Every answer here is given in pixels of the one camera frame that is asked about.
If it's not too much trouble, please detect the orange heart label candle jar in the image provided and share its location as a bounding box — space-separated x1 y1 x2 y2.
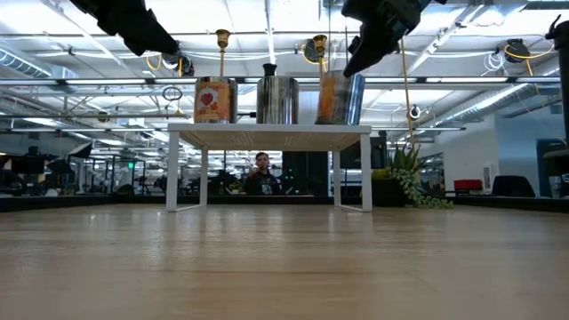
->
193 76 239 124

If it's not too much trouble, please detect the person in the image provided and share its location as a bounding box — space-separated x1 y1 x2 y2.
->
243 151 282 196

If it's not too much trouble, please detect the potted succulent plant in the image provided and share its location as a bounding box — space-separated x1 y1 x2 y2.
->
372 144 454 210

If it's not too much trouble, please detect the gold brass candlestick holder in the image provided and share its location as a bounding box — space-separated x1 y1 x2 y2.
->
312 34 329 75
214 28 231 79

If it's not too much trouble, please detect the red office chair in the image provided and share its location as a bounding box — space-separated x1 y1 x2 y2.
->
453 179 485 196

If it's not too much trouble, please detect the black aluminium table frame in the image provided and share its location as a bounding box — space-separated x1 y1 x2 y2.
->
0 194 569 213

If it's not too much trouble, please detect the black office chair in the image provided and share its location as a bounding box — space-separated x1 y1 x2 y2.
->
491 175 537 199

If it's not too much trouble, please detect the grey glass candle jar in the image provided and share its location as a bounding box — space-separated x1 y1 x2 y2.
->
256 75 300 125

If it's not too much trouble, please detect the yellow hanging power cable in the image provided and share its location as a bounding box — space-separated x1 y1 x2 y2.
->
398 37 417 150

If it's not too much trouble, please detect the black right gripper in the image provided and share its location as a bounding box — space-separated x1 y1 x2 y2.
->
341 0 448 78

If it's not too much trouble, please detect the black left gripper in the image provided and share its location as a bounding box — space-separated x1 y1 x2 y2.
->
69 0 180 57

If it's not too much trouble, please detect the white perforated metal riser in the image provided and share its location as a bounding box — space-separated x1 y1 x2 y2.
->
165 123 373 213

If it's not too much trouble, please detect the black ceiling cable reel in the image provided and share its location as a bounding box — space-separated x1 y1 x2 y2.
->
495 38 557 76
303 38 328 64
160 48 196 77

